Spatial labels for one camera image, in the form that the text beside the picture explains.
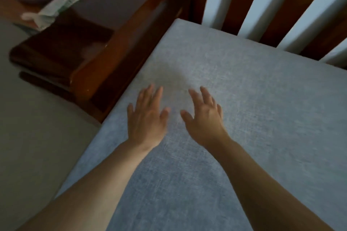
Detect person's right hand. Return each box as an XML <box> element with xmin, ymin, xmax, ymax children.
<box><xmin>180</xmin><ymin>86</ymin><xmax>230</xmax><ymax>149</ymax></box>

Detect person's left hand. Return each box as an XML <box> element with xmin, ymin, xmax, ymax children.
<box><xmin>127</xmin><ymin>84</ymin><xmax>171</xmax><ymax>150</ymax></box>

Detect long grey sofa cushion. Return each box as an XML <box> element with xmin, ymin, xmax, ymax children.
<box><xmin>55</xmin><ymin>18</ymin><xmax>347</xmax><ymax>231</ymax></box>

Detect long dark wooden sofa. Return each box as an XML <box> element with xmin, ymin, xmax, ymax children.
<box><xmin>70</xmin><ymin>0</ymin><xmax>347</xmax><ymax>123</ymax></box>

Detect person's left forearm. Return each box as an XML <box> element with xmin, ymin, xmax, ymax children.
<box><xmin>16</xmin><ymin>140</ymin><xmax>150</xmax><ymax>231</ymax></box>

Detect person's right forearm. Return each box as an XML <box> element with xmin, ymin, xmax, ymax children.
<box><xmin>214</xmin><ymin>137</ymin><xmax>334</xmax><ymax>231</ymax></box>

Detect dark wooden side table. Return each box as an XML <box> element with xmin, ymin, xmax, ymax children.
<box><xmin>9</xmin><ymin>0</ymin><xmax>179</xmax><ymax>96</ymax></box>

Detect white green packet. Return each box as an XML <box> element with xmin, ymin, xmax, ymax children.
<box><xmin>21</xmin><ymin>0</ymin><xmax>82</xmax><ymax>31</ymax></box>

